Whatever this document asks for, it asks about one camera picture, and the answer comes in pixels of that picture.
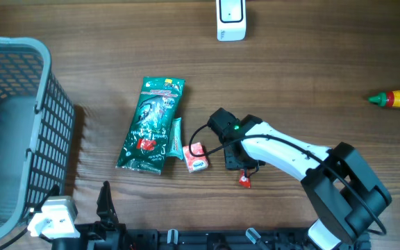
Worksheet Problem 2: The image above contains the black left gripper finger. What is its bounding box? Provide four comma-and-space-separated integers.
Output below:
40, 185, 60, 208
97, 181, 119, 225

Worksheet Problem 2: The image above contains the red Nescafe sachet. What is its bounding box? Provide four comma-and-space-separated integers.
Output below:
238, 169, 251, 188

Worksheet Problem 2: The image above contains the small red white box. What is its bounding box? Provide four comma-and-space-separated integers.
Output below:
183, 142, 208, 173

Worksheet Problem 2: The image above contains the light green wipes packet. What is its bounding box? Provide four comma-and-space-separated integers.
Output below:
167, 117, 184, 160

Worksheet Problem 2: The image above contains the dark green 3M package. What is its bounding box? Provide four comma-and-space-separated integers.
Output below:
116, 76, 185, 174

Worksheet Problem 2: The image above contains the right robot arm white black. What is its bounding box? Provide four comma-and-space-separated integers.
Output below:
206, 108, 392, 249

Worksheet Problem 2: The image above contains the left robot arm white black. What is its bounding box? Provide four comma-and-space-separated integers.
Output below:
28, 181, 135, 249

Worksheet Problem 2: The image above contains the white barcode scanner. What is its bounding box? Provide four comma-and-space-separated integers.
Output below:
216, 0, 247, 42

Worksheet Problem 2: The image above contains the grey plastic shopping basket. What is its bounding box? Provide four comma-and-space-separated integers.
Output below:
0, 37, 75, 239

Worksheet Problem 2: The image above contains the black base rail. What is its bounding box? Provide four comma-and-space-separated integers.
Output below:
62, 227, 372, 250

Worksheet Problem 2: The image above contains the black left camera cable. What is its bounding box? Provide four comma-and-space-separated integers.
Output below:
0, 204, 44, 250

